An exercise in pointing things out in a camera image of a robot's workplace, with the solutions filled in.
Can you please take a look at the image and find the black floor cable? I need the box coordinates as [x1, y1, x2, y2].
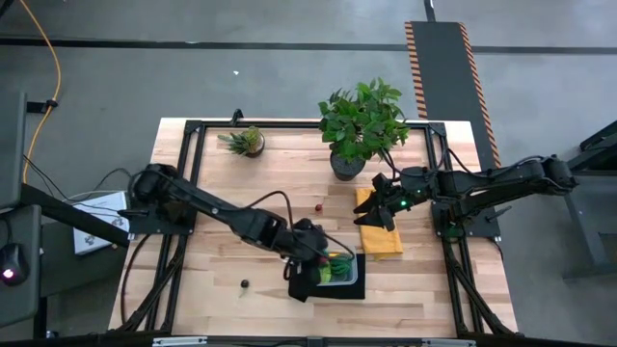
[22, 153, 141, 203]

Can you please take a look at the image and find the leafy plant in black pot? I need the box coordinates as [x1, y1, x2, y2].
[316, 76, 412, 183]

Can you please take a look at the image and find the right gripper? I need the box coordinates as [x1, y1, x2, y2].
[354, 168, 440, 231]

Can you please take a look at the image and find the clear plastic tupperware container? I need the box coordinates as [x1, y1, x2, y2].
[315, 252, 361, 287]

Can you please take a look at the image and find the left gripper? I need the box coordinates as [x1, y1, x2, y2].
[288, 218, 335, 286]

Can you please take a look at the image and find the silver metal bracket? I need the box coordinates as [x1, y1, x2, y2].
[151, 336, 209, 347]
[420, 337, 477, 347]

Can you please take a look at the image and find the grey metal stand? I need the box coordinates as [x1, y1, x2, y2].
[529, 119, 617, 281]

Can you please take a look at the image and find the black side desk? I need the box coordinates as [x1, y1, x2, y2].
[0, 89, 131, 338]

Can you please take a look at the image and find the black cloth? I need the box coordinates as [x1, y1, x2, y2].
[286, 252, 367, 304]

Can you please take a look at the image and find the yellow cloth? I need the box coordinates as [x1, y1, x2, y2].
[355, 186, 405, 261]

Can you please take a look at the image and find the black computer mouse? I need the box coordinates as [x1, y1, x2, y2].
[0, 242, 31, 287]

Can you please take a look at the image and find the black striped floor cable ramp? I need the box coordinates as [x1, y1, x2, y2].
[403, 19, 503, 171]

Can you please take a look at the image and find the white printed box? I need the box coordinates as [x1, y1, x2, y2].
[71, 190, 132, 256]

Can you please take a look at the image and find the black aluminium rig frame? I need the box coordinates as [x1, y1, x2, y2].
[109, 118, 521, 338]

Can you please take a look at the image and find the yellow cable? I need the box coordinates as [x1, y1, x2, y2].
[17, 0, 63, 185]

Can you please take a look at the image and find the small potted succulent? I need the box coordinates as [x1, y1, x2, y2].
[217, 125, 267, 159]

